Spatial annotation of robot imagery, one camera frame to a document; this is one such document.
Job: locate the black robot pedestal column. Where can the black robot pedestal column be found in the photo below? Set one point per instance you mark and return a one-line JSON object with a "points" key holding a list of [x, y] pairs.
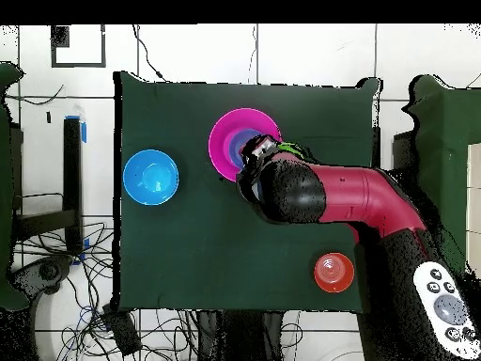
{"points": [[240, 334]]}

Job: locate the black pedestal foot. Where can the black pedestal foot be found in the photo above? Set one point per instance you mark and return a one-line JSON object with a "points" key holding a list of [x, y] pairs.
{"points": [[41, 272]]}

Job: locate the large pink bowl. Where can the large pink bowl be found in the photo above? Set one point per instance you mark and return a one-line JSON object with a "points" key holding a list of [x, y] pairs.
{"points": [[220, 150]]}

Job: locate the black power brick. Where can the black power brick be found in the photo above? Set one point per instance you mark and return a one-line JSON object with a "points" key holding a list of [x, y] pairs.
{"points": [[122, 331]]}

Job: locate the dark green tablecloth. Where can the dark green tablecloth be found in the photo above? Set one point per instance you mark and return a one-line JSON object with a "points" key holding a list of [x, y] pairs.
{"points": [[169, 263]]}

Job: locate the green cloth covered side table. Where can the green cloth covered side table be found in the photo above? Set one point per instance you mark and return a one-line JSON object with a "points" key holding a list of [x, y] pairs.
{"points": [[5, 188], [451, 131]]}

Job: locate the large light blue bowl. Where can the large light blue bowl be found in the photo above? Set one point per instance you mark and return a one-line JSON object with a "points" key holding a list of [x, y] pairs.
{"points": [[150, 176]]}

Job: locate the lime green bowl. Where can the lime green bowl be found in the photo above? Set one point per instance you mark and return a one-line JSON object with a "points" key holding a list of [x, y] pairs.
{"points": [[291, 147]]}

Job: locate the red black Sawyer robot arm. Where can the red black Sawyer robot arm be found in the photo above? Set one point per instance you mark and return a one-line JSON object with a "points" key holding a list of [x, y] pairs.
{"points": [[357, 195]]}

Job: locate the orange bowl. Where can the orange bowl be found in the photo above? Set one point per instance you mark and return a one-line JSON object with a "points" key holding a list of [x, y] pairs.
{"points": [[333, 272]]}

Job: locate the black stand with blue tape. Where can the black stand with blue tape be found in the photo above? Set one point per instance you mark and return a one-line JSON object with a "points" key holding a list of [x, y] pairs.
{"points": [[72, 169]]}

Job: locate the small light blue bowl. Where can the small light blue bowl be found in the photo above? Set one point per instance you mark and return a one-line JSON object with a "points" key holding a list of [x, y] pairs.
{"points": [[235, 148]]}

